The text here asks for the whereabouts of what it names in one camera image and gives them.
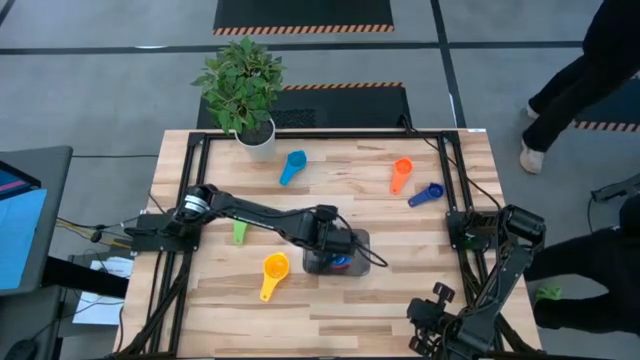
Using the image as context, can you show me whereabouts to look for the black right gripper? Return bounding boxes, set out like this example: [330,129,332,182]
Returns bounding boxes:
[406,281,457,358]

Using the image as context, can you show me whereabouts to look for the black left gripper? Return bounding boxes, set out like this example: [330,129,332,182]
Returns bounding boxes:
[299,203,360,275]

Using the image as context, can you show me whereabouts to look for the grey translucent plastic basket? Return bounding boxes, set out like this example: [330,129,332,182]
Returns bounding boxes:
[302,228,372,278]

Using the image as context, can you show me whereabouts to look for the yellow measuring cup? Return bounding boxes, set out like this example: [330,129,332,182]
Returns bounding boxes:
[259,252,291,303]

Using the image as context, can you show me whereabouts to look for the light blue measuring cup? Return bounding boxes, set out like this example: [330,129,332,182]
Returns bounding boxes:
[278,149,308,187]

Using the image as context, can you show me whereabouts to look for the green measuring cup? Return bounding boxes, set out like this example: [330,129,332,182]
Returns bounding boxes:
[231,219,250,246]

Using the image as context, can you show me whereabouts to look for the orange measuring cup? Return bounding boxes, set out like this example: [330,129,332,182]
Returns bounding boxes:
[389,157,415,196]

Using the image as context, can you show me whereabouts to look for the small dark blue measuring cup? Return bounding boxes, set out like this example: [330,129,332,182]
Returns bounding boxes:
[407,182,446,208]

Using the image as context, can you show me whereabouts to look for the white plant pot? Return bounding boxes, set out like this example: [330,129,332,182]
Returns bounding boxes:
[233,118,277,163]

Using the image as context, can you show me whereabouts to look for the black mesh pad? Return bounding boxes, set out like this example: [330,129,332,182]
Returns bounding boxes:
[269,108,318,129]

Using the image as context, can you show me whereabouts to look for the black mat with hazard stripes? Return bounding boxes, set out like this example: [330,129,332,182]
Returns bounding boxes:
[572,69,640,134]
[213,0,395,36]
[196,82,412,130]

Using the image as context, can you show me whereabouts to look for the green leafy plant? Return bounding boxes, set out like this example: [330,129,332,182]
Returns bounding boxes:
[191,35,288,135]

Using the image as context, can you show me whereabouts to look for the dark grey stand leg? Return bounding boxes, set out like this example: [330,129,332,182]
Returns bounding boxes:
[589,173,640,204]

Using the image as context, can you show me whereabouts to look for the white papers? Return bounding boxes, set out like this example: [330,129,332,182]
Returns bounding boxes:
[72,255,134,327]

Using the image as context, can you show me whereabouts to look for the black desk leg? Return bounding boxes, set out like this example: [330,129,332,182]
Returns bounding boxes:
[42,255,130,300]

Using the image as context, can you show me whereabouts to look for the grey desk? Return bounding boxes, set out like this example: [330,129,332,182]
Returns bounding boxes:
[0,144,74,297]

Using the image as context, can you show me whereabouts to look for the light blue panel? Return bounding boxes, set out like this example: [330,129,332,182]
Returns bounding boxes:
[0,188,49,291]

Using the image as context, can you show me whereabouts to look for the black framed monitor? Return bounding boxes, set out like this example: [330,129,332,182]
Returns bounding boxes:
[0,159,42,202]

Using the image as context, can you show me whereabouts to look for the black computer mouse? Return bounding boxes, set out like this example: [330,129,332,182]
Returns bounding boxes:
[2,338,39,360]

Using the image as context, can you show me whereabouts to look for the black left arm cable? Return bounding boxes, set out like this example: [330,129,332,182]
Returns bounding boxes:
[272,204,389,269]

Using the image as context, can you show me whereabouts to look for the black aluminium table frame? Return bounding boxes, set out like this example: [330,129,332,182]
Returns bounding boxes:
[107,129,546,360]

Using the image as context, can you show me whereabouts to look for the black table cable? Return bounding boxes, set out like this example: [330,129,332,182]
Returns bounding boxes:
[398,114,503,210]

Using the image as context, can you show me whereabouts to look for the yellow cable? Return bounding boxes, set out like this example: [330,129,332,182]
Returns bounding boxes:
[55,219,133,250]

